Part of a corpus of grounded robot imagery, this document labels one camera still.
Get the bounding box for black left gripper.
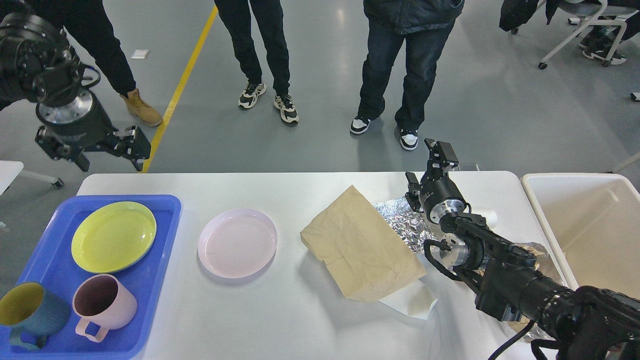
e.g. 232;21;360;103
34;89;152;173

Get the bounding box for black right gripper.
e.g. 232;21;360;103
405;138;467;224

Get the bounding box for pink mug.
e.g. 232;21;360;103
71;273;138;343

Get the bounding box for pink plate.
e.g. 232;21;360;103
198;208;278;280

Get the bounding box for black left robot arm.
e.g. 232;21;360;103
1;0;151;172

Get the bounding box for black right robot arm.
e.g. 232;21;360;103
405;138;640;360

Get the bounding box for crumpled aluminium foil sheet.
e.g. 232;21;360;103
372;197;445;254

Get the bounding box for white paper cup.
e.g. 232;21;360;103
471;207;498;228

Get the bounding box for yellow-green plate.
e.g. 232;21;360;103
70;201;157;274

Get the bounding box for white side table left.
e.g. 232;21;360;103
0;160;65;197

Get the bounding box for brown paper bag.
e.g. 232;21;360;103
300;186;426;303

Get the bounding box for blue plastic tray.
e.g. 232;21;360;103
1;194;182;360

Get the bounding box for person in tan boots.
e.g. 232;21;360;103
28;0;163;127

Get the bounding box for person in dark jeans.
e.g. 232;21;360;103
350;0;465;151

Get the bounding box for white paper sheet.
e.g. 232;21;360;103
378;279;438;321

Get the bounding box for white plastic bin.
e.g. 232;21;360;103
521;173;640;299

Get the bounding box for blue mug yellow inside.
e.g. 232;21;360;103
0;281;71;351

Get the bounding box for seated person in background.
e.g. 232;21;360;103
579;0;640;65

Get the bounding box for white office chair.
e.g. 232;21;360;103
510;0;640;70

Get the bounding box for person in black-white sneakers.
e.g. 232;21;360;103
214;0;300;126

